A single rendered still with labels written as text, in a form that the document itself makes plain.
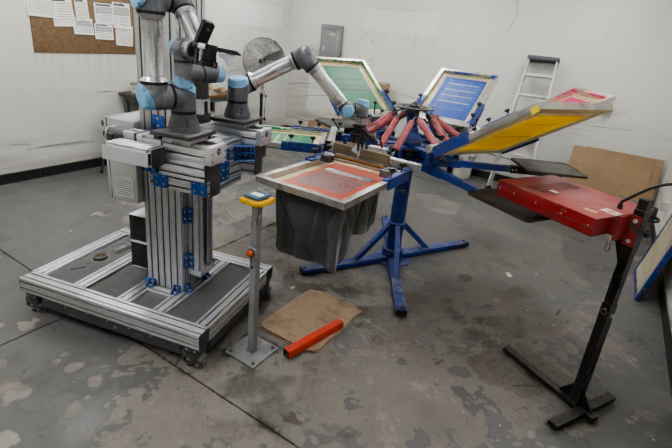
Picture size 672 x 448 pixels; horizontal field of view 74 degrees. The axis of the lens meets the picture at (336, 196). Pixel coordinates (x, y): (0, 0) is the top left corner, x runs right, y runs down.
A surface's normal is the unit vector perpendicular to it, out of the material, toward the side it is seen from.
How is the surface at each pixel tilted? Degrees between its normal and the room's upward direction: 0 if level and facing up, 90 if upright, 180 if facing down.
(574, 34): 90
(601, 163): 77
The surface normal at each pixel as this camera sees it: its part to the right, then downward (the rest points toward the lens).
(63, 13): 0.83, 0.24
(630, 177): -0.50, 0.04
